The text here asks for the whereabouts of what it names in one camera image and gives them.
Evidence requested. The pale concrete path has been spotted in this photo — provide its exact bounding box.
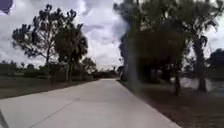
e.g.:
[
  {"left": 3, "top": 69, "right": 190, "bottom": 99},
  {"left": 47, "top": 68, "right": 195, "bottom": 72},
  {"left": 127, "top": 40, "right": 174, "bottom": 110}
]
[{"left": 0, "top": 78, "right": 183, "bottom": 128}]

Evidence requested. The palm tree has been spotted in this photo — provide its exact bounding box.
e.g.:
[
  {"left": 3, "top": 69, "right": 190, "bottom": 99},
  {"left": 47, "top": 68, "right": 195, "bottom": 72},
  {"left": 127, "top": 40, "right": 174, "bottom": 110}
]
[{"left": 54, "top": 22, "right": 90, "bottom": 83}]

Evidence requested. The group of dark trees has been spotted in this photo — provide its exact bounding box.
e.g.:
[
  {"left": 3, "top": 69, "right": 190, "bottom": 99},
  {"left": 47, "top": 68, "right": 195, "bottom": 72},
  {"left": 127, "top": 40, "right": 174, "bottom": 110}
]
[{"left": 112, "top": 0, "right": 224, "bottom": 98}]

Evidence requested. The tall pine tree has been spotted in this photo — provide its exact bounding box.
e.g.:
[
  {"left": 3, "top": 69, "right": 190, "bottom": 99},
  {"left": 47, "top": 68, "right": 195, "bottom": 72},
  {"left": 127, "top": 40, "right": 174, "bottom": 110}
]
[{"left": 11, "top": 3, "right": 80, "bottom": 81}]

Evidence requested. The distant row of trees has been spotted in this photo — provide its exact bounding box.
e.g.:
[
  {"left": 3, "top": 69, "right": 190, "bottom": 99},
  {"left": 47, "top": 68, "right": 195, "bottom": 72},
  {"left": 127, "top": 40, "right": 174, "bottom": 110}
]
[{"left": 0, "top": 59, "right": 51, "bottom": 80}]

